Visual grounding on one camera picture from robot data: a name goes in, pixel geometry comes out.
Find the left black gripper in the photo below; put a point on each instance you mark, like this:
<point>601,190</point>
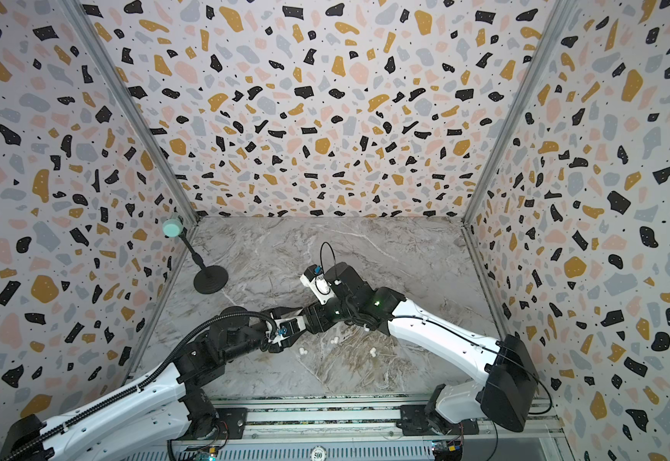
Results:
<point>279,311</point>

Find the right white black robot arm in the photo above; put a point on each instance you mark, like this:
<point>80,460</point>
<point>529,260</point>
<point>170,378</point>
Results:
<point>503,380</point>

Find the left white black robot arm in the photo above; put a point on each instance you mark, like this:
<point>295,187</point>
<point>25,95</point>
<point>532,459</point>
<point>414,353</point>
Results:
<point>176,383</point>

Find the mint green microphone on stand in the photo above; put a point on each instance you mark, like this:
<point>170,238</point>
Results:
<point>209,279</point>

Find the poker chip 500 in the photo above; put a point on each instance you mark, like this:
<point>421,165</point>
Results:
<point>318,454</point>

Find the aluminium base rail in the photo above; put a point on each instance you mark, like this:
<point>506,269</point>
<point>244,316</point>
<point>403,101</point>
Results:
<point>349,428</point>

